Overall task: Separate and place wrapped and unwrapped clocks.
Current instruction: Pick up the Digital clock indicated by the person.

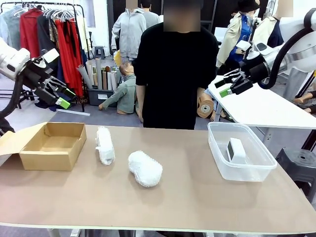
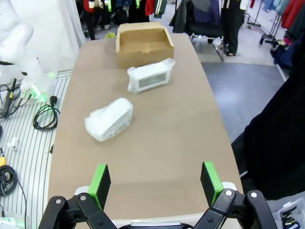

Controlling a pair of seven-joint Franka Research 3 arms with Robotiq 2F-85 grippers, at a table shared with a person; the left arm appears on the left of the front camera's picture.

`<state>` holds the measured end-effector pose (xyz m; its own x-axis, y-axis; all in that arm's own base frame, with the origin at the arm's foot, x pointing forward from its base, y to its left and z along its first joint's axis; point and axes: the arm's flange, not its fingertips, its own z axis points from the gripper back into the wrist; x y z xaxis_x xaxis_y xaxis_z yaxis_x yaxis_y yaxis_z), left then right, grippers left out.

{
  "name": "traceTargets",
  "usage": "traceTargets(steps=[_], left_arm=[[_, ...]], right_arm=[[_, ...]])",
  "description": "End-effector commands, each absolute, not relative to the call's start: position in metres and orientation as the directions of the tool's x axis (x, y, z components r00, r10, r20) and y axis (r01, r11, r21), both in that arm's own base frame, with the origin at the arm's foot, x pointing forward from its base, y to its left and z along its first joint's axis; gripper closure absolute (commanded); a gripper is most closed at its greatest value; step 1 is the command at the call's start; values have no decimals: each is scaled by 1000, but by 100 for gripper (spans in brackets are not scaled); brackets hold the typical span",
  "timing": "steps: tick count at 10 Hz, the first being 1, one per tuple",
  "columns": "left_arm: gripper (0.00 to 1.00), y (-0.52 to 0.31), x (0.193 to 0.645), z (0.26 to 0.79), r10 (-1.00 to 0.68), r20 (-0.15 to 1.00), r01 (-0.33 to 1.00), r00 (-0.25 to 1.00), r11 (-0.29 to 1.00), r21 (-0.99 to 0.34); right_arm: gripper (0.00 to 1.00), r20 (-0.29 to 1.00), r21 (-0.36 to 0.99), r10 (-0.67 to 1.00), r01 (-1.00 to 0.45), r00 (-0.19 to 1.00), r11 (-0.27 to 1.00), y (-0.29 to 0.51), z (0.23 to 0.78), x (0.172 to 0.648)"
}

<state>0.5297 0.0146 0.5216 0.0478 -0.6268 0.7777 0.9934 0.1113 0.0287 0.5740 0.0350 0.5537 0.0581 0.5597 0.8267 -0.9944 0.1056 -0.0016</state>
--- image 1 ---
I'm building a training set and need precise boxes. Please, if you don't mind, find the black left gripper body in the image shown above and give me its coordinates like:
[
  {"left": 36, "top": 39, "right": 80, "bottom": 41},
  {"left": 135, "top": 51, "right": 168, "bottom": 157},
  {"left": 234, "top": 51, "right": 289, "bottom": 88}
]
[{"left": 23, "top": 58, "right": 54, "bottom": 90}]

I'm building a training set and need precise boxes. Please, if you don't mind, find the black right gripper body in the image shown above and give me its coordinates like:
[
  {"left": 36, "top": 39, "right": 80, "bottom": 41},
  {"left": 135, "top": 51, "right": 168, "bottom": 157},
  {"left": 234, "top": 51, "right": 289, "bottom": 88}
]
[{"left": 238, "top": 60, "right": 271, "bottom": 84}]

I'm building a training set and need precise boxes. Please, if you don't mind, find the small white box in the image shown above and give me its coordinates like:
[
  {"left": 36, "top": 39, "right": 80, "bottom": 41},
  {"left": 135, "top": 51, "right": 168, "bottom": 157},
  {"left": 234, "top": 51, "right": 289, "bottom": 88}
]
[{"left": 226, "top": 137, "right": 247, "bottom": 164}]

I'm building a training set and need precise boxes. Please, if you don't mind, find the long bubble-wrapped clock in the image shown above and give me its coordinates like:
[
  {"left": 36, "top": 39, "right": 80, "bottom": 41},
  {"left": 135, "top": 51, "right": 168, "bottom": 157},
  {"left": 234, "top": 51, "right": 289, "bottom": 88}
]
[{"left": 95, "top": 125, "right": 116, "bottom": 166}]

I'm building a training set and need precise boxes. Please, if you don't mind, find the rounded bubble-wrapped clock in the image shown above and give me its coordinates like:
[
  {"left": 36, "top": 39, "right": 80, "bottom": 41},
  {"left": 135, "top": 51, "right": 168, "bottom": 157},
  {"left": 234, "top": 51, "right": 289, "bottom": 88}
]
[{"left": 127, "top": 150, "right": 163, "bottom": 188}]

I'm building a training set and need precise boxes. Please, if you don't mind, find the person's right forearm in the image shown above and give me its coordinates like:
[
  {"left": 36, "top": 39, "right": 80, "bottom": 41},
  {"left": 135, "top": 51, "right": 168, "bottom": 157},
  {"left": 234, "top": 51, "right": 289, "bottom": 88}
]
[{"left": 135, "top": 85, "right": 147, "bottom": 112}]

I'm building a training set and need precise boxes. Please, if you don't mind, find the slanted grey paper roll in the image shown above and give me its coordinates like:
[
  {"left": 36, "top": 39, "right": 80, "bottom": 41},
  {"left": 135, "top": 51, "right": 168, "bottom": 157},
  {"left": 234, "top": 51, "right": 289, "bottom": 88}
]
[{"left": 76, "top": 64, "right": 93, "bottom": 89}]

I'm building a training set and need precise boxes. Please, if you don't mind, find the white table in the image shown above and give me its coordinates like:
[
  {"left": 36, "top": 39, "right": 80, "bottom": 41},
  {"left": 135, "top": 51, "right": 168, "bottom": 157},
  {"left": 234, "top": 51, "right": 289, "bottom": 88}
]
[{"left": 207, "top": 75, "right": 316, "bottom": 130}]

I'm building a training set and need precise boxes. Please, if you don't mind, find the white floor bar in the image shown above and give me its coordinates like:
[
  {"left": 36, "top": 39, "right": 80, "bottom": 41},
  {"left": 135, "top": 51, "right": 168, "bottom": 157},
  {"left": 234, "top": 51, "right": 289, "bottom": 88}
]
[{"left": 56, "top": 108, "right": 91, "bottom": 117}]

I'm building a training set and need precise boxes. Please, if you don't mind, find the red hanging dress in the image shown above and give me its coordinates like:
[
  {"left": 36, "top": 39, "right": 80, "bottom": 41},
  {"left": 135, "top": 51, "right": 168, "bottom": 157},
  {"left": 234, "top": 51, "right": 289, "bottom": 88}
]
[{"left": 54, "top": 18, "right": 84, "bottom": 97}]

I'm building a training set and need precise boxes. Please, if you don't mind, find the beige paper roll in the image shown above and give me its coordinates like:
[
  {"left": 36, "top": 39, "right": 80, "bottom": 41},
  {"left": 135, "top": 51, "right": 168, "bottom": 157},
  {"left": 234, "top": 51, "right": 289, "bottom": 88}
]
[{"left": 85, "top": 61, "right": 96, "bottom": 87}]

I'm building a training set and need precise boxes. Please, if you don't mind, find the grey storage bin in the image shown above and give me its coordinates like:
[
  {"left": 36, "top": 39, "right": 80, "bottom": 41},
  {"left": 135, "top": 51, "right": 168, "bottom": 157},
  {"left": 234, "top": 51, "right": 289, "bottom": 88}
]
[{"left": 86, "top": 87, "right": 116, "bottom": 106}]

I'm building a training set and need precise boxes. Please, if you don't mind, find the mannequin in beige coat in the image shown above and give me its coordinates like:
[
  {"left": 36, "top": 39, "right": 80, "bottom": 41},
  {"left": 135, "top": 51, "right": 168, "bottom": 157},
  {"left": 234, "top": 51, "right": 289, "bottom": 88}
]
[{"left": 216, "top": 11, "right": 255, "bottom": 69}]

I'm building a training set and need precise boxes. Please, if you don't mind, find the black hanging garment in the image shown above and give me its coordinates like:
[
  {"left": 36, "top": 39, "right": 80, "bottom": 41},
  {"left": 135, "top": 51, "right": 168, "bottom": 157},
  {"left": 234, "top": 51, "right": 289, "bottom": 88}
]
[{"left": 37, "top": 14, "right": 61, "bottom": 82}]

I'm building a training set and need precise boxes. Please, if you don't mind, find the tall grey paper roll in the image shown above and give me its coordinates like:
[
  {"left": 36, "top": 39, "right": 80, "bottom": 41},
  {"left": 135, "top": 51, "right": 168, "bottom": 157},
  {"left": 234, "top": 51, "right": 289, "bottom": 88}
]
[{"left": 95, "top": 58, "right": 103, "bottom": 90}]

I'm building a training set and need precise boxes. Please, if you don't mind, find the brown paper spool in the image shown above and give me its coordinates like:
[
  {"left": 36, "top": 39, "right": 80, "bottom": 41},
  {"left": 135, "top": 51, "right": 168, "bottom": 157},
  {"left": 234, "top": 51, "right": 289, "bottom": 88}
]
[{"left": 197, "top": 92, "right": 215, "bottom": 120}]

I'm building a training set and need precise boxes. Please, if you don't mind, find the red coat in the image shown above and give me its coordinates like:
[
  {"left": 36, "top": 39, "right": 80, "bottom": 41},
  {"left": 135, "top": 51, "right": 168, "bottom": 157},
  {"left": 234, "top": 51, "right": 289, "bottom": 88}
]
[{"left": 19, "top": 8, "right": 44, "bottom": 59}]

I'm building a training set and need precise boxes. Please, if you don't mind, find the black tripod pole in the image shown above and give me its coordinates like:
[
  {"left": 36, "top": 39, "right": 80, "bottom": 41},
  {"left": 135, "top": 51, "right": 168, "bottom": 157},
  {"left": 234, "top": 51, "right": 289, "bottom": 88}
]
[{"left": 249, "top": 18, "right": 261, "bottom": 44}]

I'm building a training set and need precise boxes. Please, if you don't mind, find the mannequin in cream jacket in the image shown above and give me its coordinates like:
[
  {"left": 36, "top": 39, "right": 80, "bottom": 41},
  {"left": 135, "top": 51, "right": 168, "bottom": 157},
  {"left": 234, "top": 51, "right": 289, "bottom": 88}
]
[{"left": 254, "top": 16, "right": 284, "bottom": 49}]

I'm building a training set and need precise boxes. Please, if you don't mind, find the white monitor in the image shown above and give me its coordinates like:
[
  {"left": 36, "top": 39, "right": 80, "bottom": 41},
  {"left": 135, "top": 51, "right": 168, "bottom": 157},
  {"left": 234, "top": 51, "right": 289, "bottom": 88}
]
[{"left": 214, "top": 27, "right": 227, "bottom": 41}]

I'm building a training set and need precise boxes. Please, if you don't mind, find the small grey stool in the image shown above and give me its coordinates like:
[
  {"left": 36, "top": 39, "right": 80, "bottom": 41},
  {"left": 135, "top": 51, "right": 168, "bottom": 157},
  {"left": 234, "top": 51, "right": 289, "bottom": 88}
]
[{"left": 94, "top": 45, "right": 106, "bottom": 60}]

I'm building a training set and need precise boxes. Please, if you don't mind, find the grey hanging coat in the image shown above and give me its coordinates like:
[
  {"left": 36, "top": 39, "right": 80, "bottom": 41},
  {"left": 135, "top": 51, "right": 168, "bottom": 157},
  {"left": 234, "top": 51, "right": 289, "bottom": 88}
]
[{"left": 0, "top": 6, "right": 22, "bottom": 50}]

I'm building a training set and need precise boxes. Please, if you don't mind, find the black fabric item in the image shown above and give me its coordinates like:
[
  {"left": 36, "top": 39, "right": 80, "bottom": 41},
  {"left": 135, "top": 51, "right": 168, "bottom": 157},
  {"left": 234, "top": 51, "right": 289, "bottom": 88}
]
[{"left": 0, "top": 118, "right": 15, "bottom": 136}]

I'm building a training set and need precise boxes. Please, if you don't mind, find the cream hanging garment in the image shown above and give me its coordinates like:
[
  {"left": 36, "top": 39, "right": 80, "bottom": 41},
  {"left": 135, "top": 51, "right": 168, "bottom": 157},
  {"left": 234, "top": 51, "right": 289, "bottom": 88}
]
[{"left": 75, "top": 17, "right": 92, "bottom": 54}]

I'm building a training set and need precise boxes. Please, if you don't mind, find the lying bare mannequin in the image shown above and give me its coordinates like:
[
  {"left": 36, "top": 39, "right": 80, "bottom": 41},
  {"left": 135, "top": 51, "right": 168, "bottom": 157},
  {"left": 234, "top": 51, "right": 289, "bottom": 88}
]
[{"left": 293, "top": 90, "right": 316, "bottom": 114}]

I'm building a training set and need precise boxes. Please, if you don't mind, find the person in black sweater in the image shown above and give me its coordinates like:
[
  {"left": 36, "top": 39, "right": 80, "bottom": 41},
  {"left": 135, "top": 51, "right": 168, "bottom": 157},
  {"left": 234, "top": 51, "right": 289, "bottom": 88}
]
[{"left": 132, "top": 0, "right": 219, "bottom": 130}]

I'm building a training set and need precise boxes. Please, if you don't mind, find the open cardboard box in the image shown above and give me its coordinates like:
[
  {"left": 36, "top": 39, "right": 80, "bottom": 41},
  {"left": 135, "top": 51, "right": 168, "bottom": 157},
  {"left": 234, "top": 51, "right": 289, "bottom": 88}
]
[{"left": 0, "top": 122, "right": 87, "bottom": 171}]

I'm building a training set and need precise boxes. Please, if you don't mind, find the seated mannequin green jacket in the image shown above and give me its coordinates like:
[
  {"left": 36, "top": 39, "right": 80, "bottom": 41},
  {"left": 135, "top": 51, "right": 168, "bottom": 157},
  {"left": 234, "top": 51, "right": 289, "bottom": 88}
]
[{"left": 98, "top": 63, "right": 144, "bottom": 123}]

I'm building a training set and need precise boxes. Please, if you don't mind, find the black hat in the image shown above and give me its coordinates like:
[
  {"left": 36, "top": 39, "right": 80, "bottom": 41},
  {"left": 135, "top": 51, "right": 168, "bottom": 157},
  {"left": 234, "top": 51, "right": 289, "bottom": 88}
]
[{"left": 238, "top": 0, "right": 260, "bottom": 12}]

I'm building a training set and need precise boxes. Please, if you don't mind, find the clear plastic bin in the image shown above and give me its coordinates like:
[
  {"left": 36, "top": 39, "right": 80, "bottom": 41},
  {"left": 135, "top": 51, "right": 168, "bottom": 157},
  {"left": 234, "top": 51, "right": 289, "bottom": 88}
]
[{"left": 207, "top": 121, "right": 278, "bottom": 183}]

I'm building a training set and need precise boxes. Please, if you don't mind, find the mannequin in grey hoodie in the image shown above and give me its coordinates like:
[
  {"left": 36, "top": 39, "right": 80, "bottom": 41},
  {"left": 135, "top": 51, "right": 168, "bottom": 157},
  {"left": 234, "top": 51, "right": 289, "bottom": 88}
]
[{"left": 111, "top": 7, "right": 147, "bottom": 60}]

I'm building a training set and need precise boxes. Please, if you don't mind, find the black plastic stool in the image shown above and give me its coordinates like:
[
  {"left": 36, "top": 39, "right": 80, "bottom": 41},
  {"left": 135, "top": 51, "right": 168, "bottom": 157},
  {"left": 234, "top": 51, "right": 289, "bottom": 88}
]
[{"left": 275, "top": 147, "right": 316, "bottom": 198}]

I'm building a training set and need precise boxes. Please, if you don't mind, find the person in grey shirt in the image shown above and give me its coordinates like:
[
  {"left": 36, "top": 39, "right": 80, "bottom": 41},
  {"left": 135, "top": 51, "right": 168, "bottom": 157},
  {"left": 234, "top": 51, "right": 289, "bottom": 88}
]
[{"left": 140, "top": 0, "right": 161, "bottom": 29}]

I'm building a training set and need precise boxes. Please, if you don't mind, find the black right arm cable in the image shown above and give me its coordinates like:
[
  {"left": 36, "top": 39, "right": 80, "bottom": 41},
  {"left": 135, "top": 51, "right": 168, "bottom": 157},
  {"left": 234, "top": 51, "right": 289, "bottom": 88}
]
[{"left": 258, "top": 27, "right": 308, "bottom": 90}]

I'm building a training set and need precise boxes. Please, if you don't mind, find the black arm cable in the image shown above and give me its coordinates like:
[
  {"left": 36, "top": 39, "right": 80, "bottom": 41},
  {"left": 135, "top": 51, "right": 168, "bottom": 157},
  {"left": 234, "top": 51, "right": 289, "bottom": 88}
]
[
  {"left": 0, "top": 73, "right": 25, "bottom": 119},
  {"left": 258, "top": 27, "right": 308, "bottom": 90}
]

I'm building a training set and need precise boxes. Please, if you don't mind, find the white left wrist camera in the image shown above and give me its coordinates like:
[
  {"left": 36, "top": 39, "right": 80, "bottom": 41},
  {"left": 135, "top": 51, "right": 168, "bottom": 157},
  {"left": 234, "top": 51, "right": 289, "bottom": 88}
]
[{"left": 39, "top": 48, "right": 61, "bottom": 69}]

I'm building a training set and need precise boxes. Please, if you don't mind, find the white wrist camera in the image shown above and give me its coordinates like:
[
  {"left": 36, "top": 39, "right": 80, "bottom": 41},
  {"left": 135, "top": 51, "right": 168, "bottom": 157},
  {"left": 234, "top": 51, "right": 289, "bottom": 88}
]
[
  {"left": 39, "top": 48, "right": 61, "bottom": 69},
  {"left": 236, "top": 40, "right": 251, "bottom": 54}
]

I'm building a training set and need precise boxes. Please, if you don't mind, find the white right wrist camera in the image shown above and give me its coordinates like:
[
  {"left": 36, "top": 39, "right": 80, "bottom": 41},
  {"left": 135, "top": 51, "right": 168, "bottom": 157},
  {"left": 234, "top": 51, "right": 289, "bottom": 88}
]
[{"left": 236, "top": 40, "right": 251, "bottom": 54}]

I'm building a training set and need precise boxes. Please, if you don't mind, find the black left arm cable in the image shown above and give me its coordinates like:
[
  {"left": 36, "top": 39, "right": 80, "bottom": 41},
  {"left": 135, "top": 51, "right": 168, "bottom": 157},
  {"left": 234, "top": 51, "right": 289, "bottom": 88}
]
[{"left": 0, "top": 73, "right": 25, "bottom": 119}]

